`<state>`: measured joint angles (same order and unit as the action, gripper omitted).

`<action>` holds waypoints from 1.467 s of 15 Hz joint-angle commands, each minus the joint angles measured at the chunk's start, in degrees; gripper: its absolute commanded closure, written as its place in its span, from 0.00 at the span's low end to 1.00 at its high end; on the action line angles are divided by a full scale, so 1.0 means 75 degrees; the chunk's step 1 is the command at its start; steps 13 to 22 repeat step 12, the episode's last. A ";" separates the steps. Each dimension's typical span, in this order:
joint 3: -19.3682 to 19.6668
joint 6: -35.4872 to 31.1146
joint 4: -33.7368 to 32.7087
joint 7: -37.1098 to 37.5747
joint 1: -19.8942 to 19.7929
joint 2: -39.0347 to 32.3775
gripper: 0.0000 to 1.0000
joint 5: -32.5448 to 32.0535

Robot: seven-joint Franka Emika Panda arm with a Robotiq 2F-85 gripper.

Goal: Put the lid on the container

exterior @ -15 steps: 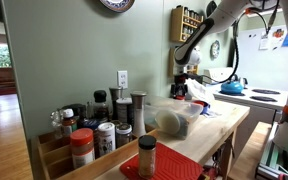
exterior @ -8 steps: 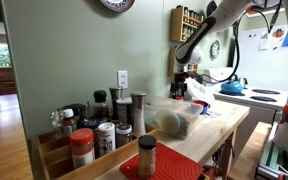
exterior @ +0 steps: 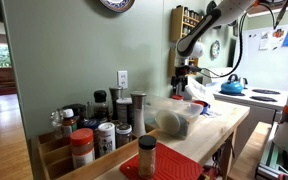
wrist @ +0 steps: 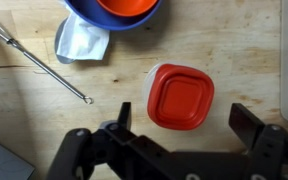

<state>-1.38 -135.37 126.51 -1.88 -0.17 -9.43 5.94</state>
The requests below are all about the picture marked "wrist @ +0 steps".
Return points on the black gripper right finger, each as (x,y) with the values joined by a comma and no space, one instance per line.
(267,150)

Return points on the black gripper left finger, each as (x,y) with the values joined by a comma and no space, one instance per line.
(117,153)

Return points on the red square plastic lid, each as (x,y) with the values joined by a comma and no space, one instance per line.
(180,98)

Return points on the small clear plastic container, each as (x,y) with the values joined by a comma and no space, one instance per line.
(146,87)

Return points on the metal whisk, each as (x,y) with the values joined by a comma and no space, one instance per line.
(47,68)

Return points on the pale blue box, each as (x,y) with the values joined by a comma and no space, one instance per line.
(0,163)

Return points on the wooden butcher block table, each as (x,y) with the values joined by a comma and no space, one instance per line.
(217,36)

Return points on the blue bowl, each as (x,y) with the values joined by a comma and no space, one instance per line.
(94,18)

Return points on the orange bowl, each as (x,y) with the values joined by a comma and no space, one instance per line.
(127,7)

